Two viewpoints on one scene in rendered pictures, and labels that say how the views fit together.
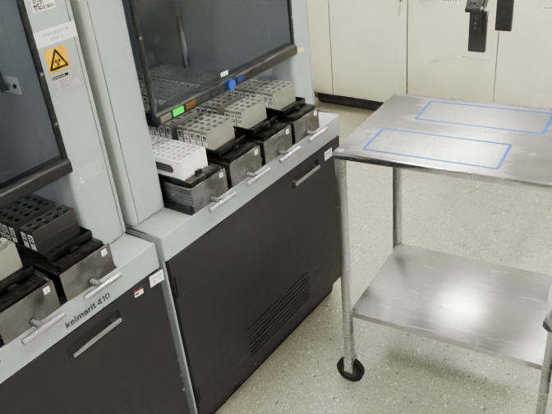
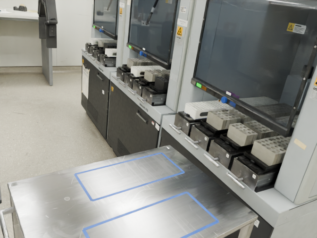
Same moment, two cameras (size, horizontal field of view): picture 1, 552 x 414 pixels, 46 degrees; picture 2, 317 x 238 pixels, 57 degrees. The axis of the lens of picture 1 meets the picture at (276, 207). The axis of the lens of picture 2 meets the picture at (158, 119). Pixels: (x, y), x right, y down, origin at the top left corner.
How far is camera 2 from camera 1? 216 cm
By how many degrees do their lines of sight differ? 94
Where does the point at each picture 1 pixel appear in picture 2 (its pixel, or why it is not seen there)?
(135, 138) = (187, 81)
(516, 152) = (79, 194)
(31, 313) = (137, 89)
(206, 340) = not seen: hidden behind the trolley
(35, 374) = (133, 106)
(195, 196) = (176, 118)
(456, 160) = (105, 168)
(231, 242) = not seen: hidden behind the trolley
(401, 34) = not seen: outside the picture
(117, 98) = (188, 60)
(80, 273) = (145, 93)
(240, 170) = (195, 135)
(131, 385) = (143, 148)
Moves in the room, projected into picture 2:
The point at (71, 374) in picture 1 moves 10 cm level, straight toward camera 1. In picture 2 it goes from (136, 118) to (121, 117)
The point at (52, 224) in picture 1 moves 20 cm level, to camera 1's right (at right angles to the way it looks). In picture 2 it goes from (159, 80) to (145, 88)
